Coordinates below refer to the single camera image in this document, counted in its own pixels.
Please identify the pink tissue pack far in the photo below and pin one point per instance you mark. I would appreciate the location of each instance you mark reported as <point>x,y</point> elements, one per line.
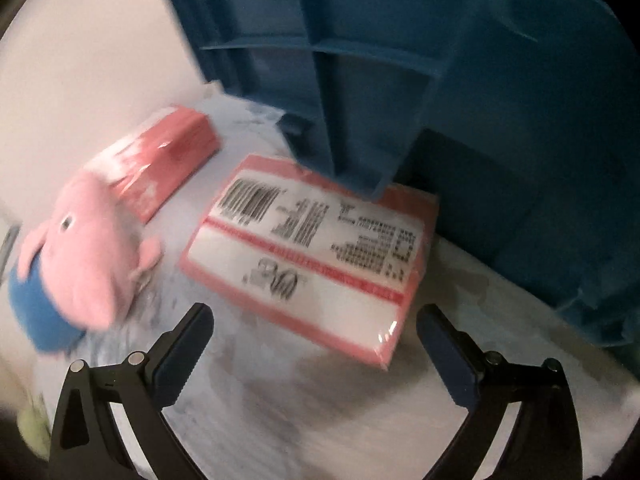
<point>147,166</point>

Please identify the pink white tissue pack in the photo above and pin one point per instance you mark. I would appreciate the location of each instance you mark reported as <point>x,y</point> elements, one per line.
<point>304,253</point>

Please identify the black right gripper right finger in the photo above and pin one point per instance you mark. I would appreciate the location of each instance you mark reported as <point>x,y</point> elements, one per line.
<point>544,442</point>

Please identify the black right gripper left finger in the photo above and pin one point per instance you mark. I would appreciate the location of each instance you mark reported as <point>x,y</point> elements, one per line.
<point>86,443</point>

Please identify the blue plastic storage crate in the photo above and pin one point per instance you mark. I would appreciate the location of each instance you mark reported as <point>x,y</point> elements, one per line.
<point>522,115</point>

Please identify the pink Peppa pig plush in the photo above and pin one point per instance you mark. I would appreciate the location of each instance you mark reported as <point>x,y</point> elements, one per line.
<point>81,269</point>

